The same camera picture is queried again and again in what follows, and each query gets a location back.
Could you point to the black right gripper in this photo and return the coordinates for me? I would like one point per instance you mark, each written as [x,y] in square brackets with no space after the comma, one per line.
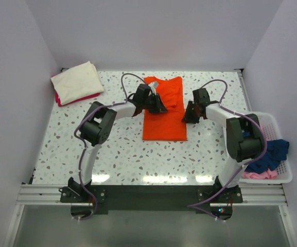
[187,118]

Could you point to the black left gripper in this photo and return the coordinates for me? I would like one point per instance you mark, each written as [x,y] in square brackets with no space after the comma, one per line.
[159,107]

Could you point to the orange t-shirt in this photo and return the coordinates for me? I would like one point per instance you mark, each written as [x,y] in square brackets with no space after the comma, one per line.
[166,126]

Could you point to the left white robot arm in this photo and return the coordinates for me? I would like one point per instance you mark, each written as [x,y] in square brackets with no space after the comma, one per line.
[95,129]

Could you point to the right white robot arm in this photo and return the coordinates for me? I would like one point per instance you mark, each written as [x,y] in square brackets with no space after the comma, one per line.
[245,139]

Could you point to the folded cream t-shirt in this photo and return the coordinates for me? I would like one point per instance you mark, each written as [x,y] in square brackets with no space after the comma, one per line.
[77,82]

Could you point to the white perforated laundry basket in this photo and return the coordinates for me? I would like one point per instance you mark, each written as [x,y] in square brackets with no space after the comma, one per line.
[272,132]

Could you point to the navy blue t-shirt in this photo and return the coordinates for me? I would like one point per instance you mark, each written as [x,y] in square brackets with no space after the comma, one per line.
[277,151]

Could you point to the pink t-shirt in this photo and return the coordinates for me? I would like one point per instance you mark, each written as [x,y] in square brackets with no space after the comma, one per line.
[266,175]

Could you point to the folded magenta t-shirt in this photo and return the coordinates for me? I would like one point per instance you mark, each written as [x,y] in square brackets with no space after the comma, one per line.
[60,104]

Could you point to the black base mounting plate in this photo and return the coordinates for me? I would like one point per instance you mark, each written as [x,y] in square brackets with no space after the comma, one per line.
[103,199]

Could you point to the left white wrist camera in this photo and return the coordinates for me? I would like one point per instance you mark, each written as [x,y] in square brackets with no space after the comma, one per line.
[153,85]

